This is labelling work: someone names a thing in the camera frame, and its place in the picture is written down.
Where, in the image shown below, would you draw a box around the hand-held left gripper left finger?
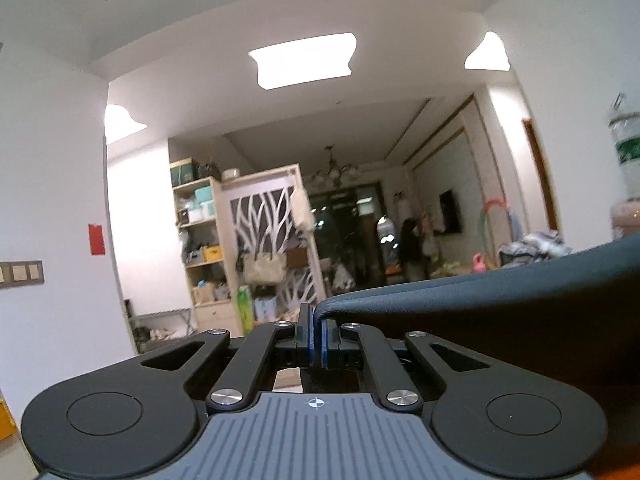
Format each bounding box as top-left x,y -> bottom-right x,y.
140,303 -> 318,415

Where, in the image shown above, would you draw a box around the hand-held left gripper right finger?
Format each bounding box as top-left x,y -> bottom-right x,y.
320,317 -> 493,416

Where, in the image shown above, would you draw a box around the grey pants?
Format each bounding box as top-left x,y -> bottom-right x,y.
316,234 -> 640,471

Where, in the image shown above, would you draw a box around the pile of clothes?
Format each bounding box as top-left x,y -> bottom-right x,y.
497,231 -> 573,266

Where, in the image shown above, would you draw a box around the beige handbag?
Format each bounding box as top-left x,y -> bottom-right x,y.
243,252 -> 287,286

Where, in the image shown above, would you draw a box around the wooden shelf unit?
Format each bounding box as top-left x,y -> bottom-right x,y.
172,176 -> 242,337

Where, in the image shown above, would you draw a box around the white carved partition screen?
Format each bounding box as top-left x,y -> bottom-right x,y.
220,162 -> 328,333

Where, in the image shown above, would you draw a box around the metal folding rack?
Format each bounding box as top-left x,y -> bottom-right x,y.
129,307 -> 196,353

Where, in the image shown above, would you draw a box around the chandelier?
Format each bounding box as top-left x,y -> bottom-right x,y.
305,146 -> 363,187

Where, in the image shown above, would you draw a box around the dark green box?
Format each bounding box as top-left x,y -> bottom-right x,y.
170,158 -> 197,187

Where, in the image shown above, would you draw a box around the red paper sheet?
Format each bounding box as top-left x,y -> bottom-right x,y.
88,223 -> 107,256

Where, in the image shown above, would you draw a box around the ceiling light panel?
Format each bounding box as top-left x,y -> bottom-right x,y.
249,32 -> 358,91

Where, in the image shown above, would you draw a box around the green label water bottle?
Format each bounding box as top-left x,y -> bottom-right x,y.
608,105 -> 640,242

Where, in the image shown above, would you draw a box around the wall television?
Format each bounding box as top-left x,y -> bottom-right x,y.
439,190 -> 462,235

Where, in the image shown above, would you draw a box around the wooden door frame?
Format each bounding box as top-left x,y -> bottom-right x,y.
522,117 -> 559,231

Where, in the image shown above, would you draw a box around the wall switch panel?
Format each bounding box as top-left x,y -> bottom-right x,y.
0,260 -> 45,290

